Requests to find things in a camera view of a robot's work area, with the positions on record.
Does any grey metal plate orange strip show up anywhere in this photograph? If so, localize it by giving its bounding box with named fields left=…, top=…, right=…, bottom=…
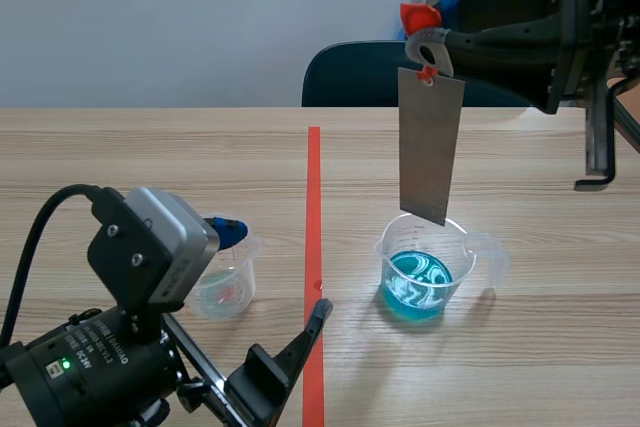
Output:
left=398, top=1, right=467, bottom=227

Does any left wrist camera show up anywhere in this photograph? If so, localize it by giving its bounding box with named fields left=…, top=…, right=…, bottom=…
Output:
left=122, top=186, right=222, bottom=306

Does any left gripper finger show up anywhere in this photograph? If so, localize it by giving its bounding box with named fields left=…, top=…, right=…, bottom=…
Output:
left=201, top=215, right=250, bottom=251
left=223, top=298, right=335, bottom=427

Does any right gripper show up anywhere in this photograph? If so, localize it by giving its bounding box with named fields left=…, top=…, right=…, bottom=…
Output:
left=404, top=0, right=622, bottom=193

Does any clear beaker with blue liquid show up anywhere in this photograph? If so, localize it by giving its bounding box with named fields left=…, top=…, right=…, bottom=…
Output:
left=374, top=212, right=512, bottom=328

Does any black left wrist camera cable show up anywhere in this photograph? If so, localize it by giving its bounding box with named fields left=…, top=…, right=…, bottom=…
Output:
left=0, top=183, right=109, bottom=348

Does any empty clear plastic beaker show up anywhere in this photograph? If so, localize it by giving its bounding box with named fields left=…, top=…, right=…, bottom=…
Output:
left=187, top=211, right=264, bottom=323

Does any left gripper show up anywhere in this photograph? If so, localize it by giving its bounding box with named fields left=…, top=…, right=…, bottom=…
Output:
left=0, top=186, right=254, bottom=427

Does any dark blue chair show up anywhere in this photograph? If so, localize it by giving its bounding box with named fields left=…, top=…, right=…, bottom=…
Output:
left=301, top=40, right=532, bottom=108

